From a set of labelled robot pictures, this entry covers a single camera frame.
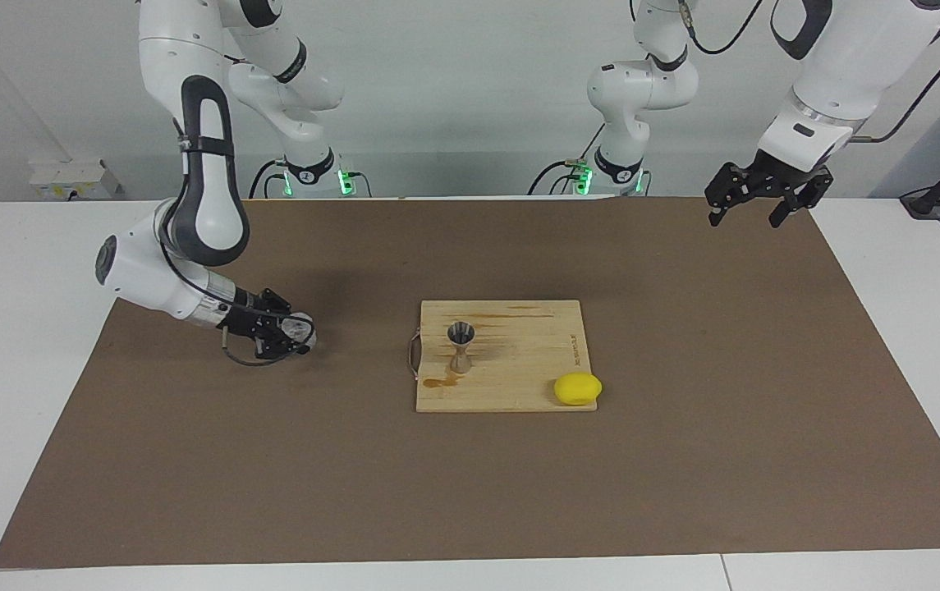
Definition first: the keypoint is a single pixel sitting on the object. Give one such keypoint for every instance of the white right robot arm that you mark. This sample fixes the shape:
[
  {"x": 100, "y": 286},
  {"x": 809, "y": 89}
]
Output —
[{"x": 207, "y": 197}]

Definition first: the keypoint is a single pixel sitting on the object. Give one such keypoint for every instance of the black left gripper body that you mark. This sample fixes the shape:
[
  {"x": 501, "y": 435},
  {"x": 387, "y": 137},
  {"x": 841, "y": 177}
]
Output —
[{"x": 786, "y": 180}]

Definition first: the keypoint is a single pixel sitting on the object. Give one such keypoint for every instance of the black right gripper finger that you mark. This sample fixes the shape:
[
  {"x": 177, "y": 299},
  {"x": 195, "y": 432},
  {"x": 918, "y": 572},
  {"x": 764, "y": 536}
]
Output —
[
  {"x": 274, "y": 350},
  {"x": 281, "y": 306}
]

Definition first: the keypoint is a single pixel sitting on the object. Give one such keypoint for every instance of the white wall power strip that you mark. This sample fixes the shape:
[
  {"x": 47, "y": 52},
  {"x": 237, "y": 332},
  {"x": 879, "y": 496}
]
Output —
[{"x": 67, "y": 176}]

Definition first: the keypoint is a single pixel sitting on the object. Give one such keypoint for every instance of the yellow lemon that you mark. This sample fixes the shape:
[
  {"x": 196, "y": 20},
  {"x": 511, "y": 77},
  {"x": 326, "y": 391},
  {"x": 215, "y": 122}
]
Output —
[{"x": 576, "y": 389}]

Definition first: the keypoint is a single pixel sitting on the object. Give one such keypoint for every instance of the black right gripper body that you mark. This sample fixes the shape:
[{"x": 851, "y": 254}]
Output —
[{"x": 252, "y": 322}]

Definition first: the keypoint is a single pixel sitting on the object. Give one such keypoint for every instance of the steel double jigger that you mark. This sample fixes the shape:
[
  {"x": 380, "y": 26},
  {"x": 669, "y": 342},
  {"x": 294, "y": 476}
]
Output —
[{"x": 461, "y": 361}]

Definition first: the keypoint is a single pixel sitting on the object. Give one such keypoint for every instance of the small clear glass cup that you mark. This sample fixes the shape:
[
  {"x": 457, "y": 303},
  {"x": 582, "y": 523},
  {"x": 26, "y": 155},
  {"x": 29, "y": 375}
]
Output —
[{"x": 299, "y": 332}]

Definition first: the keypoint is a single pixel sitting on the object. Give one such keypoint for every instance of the brown table mat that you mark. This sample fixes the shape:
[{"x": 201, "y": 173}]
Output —
[{"x": 190, "y": 460}]

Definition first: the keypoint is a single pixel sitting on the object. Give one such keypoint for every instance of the wooden cutting board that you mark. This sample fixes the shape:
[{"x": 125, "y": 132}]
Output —
[{"x": 519, "y": 361}]

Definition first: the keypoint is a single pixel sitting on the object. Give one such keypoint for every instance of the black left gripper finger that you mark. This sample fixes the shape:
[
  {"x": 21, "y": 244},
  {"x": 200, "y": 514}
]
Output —
[
  {"x": 726, "y": 187},
  {"x": 813, "y": 187}
]

